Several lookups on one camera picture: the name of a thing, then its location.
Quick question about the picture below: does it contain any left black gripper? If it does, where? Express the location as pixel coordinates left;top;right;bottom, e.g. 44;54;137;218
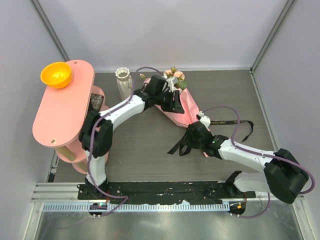
154;89;184;114

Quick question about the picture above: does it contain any pink flower bouquet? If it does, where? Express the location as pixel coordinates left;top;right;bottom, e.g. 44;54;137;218
134;67;201;156

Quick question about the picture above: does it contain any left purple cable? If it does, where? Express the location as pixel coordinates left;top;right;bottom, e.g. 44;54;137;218
89;66;166;218

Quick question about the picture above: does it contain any pink tiered wooden shelf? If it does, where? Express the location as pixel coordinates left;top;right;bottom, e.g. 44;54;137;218
32;60;108;174

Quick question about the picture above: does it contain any slotted white cable duct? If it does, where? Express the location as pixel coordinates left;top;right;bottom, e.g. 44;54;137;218
42;201;230;212

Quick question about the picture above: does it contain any black ribbon gold lettering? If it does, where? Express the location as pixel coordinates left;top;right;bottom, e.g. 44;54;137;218
167;120;254;155

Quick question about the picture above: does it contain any white ribbed ceramic vase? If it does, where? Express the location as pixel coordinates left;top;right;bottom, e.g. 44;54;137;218
115;67;133;101

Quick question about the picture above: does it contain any black mounting base plate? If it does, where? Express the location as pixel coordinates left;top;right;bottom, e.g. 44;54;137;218
77;181;256;205

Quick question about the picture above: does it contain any orange plastic bowl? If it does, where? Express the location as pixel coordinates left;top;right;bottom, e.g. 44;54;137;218
40;62;72;89

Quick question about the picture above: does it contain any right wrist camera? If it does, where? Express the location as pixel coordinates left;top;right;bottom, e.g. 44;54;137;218
196;111;211;129

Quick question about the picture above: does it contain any black patterned box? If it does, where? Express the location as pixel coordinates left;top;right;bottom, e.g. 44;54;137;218
87;93;104;112

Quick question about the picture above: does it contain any purple cable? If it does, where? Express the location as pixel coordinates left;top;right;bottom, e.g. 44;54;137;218
202;106;316;220
89;66;166;218

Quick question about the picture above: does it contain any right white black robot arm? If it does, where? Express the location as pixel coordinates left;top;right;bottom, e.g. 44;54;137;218
180;121;309;204

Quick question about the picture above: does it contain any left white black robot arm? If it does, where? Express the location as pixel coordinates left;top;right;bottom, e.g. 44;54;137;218
79;75;185;200

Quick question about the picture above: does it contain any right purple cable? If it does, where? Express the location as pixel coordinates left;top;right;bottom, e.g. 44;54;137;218
202;106;316;220

